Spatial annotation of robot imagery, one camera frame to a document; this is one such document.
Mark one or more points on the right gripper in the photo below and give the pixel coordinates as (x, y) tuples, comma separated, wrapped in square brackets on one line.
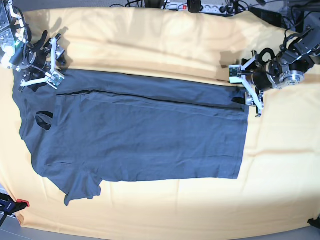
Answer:
[(39, 60)]

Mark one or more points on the black clamp at right edge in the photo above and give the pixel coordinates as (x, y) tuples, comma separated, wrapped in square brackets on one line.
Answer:
[(314, 223)]

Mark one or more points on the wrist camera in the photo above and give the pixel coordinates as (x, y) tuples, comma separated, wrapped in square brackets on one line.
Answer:
[(235, 74), (54, 79)]

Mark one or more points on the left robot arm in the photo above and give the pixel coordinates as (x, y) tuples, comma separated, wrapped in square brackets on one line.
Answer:
[(298, 54)]

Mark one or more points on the blue-grey T-shirt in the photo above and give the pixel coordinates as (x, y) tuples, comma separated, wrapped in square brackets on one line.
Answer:
[(100, 126)]

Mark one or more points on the blue and red clamp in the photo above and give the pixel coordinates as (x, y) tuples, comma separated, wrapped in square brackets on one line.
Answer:
[(9, 207)]

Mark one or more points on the yellow table cloth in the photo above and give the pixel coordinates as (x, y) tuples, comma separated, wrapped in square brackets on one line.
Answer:
[(278, 188)]

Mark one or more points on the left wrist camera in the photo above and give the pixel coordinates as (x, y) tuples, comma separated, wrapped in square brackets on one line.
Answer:
[(235, 74)]

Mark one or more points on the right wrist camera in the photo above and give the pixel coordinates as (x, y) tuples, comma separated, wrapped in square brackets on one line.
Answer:
[(54, 79)]

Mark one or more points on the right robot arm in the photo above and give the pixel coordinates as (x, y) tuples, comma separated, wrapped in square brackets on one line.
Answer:
[(14, 32)]

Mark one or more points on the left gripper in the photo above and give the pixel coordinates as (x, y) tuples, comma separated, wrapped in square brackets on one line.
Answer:
[(261, 79)]

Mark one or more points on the white power strip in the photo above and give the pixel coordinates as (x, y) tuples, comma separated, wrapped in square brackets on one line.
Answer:
[(205, 8)]

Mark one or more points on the black power adapter brick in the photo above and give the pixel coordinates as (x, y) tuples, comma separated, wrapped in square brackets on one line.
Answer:
[(272, 18)]

